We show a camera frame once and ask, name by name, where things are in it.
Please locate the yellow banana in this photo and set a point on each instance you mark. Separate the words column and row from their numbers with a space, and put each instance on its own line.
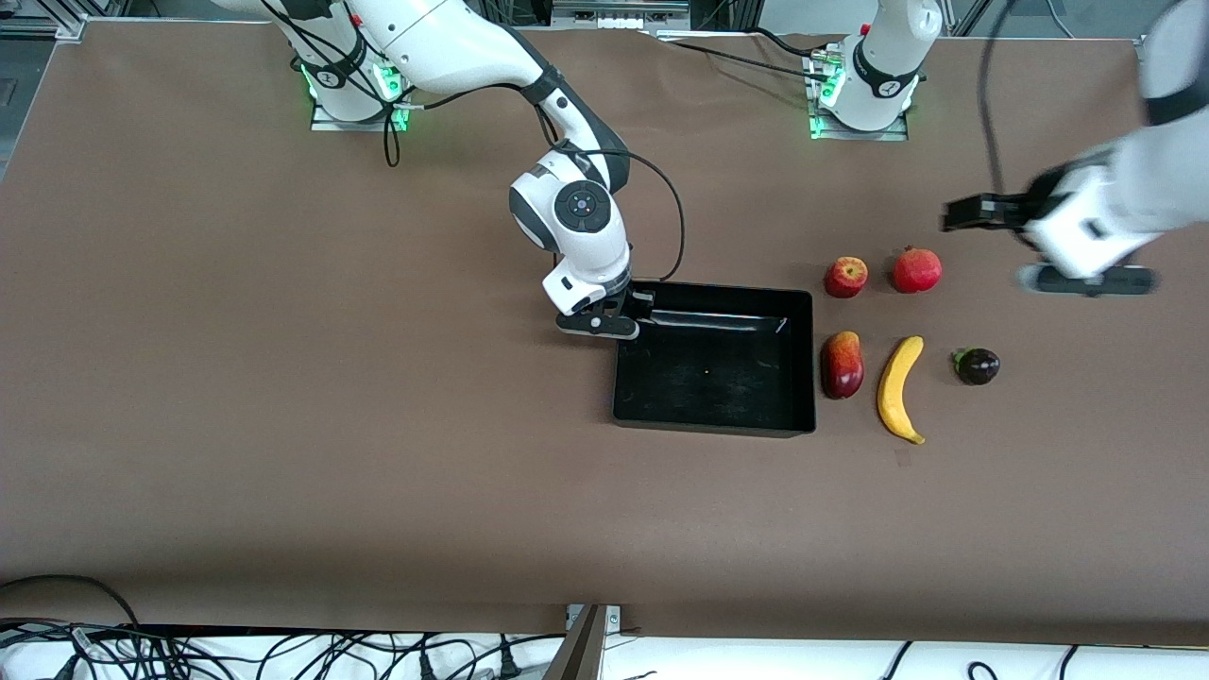
column 893, row 392

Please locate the white power strip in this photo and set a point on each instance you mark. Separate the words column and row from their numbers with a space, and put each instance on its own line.
column 619, row 19

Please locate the brown table cover sheet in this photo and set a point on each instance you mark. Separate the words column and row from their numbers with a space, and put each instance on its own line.
column 378, row 425

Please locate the black rectangular plastic tray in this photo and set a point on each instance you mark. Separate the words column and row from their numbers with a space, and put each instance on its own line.
column 718, row 378

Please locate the red orange mango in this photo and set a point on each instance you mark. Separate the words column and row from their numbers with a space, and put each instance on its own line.
column 842, row 366

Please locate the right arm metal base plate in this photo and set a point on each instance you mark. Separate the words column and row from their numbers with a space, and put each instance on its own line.
column 326, row 120

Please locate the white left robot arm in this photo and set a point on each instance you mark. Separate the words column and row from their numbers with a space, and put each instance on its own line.
column 888, row 47

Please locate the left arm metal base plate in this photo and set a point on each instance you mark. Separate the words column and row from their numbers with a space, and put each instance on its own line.
column 824, row 132

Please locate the red yellow apple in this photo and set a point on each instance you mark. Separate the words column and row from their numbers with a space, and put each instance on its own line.
column 845, row 278

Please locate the aluminium bracket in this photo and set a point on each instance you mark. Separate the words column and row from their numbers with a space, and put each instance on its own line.
column 586, row 652

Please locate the red pomegranate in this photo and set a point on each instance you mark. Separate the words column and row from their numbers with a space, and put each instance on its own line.
column 917, row 270

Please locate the aluminium table frame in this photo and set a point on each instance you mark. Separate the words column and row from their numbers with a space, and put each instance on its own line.
column 47, row 26

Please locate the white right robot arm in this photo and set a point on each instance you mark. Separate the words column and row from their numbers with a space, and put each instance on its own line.
column 444, row 47

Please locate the dark purple eggplant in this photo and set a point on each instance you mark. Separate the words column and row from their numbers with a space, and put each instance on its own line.
column 979, row 366

